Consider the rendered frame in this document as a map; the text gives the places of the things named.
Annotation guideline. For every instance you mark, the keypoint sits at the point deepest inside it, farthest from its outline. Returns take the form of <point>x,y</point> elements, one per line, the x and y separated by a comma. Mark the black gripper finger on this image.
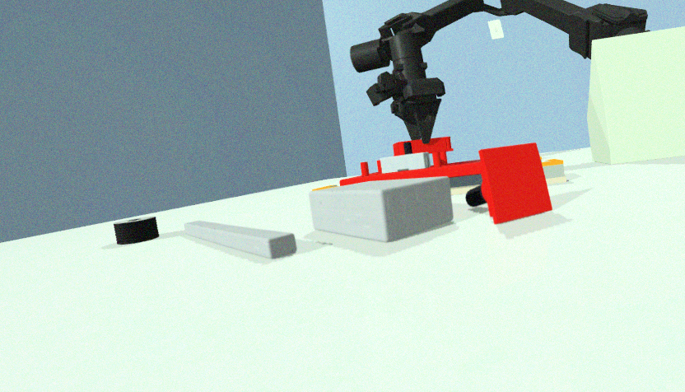
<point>425,112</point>
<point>410,123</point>

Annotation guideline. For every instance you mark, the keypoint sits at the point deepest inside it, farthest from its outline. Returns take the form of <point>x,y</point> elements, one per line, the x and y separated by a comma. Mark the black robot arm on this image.
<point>413,30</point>

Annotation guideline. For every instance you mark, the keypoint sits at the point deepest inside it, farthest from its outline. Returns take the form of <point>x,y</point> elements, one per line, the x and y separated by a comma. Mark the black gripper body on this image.
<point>419,87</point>

